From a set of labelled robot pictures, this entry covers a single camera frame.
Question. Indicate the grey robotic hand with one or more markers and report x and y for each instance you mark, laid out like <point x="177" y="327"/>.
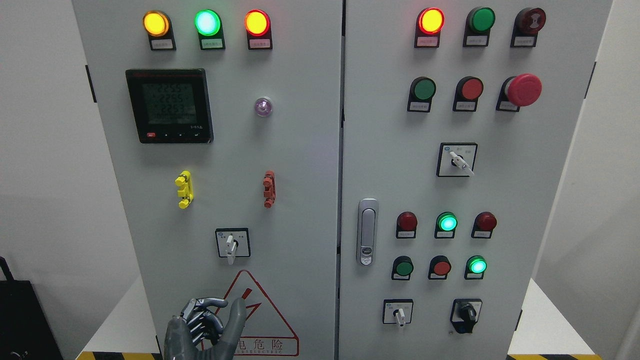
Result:
<point x="199" y="334"/>

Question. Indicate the white selector switch door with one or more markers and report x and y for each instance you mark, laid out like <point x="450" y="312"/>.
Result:
<point x="233" y="243"/>

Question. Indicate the red electric warning sign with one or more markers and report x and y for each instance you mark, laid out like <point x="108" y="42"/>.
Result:
<point x="266" y="331"/>

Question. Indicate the yellow plastic terminal clip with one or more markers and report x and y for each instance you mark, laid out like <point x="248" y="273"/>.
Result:
<point x="185" y="190"/>

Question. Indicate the red plastic terminal clip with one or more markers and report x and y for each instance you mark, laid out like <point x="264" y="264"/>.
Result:
<point x="269" y="193"/>

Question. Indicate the grey left cabinet door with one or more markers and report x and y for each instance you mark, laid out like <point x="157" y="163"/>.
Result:
<point x="293" y="243"/>

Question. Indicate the grey cabinet door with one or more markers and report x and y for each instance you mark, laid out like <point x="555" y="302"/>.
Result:
<point x="391" y="154"/>
<point x="293" y="243"/>

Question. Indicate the black digital power meter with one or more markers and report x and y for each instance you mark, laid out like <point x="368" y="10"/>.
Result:
<point x="170" y="106"/>

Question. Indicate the small purple clear lamp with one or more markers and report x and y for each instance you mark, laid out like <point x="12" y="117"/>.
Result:
<point x="263" y="106"/>

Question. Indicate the dark red lamp lower left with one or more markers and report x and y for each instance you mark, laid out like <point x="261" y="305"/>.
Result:
<point x="407" y="224"/>

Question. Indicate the dark red lamp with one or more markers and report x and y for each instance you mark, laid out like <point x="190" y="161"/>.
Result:
<point x="483" y="226"/>
<point x="407" y="224"/>

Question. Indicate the red push button lower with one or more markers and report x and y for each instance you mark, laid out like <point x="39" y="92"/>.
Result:
<point x="439" y="268"/>

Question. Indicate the red push button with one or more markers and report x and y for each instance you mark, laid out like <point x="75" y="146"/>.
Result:
<point x="439" y="268"/>
<point x="467" y="92"/>

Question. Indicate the green lit lamp middle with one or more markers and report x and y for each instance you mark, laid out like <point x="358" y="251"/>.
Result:
<point x="445" y="225"/>

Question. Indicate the green lit push button lower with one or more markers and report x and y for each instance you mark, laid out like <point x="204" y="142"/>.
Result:
<point x="475" y="268"/>

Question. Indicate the dark red lamp lower right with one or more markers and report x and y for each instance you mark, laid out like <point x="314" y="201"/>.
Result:
<point x="483" y="226"/>

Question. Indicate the green lit indicator lamp top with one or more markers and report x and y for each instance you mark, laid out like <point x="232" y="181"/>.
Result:
<point x="210" y="30"/>

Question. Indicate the yellow lit indicator lamp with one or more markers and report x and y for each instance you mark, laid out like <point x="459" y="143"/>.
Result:
<point x="159" y="31"/>

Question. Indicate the red-orange lit lamp left door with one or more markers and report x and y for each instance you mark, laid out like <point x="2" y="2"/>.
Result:
<point x="258" y="30"/>

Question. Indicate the red-orange lit lamp door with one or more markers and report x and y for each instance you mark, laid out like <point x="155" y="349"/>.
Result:
<point x="258" y="30"/>
<point x="429" y="23"/>

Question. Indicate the green push button upper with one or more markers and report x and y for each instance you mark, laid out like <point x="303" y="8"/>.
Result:
<point x="421" y="92"/>

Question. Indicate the grey right cabinet door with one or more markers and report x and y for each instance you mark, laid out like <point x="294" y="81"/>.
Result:
<point x="391" y="154"/>

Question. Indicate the red push button upper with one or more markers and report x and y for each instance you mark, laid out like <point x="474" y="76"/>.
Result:
<point x="467" y="92"/>

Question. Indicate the red-orange lit lamp right door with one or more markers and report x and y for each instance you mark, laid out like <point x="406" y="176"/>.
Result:
<point x="429" y="23"/>

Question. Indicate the red emergency stop mushroom button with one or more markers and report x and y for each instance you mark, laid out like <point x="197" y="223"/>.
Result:
<point x="519" y="91"/>

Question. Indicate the green unlit lamp top right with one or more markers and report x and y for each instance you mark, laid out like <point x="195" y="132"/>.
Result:
<point x="478" y="23"/>

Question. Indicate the dark red buzzer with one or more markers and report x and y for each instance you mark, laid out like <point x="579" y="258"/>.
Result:
<point x="527" y="24"/>

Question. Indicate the white selector switch bottom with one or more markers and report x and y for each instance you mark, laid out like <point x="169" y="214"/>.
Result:
<point x="397" y="311"/>

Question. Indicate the white selector switch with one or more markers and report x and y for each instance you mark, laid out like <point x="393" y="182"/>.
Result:
<point x="456" y="159"/>
<point x="397" y="311"/>

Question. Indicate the silver cabinet door handle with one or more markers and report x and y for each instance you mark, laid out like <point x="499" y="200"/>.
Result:
<point x="367" y="230"/>

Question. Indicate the black selector switch bottom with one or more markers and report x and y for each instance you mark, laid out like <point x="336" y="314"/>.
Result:
<point x="465" y="314"/>

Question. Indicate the white selector switch upper right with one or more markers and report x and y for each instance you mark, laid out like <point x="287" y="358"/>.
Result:
<point x="456" y="159"/>

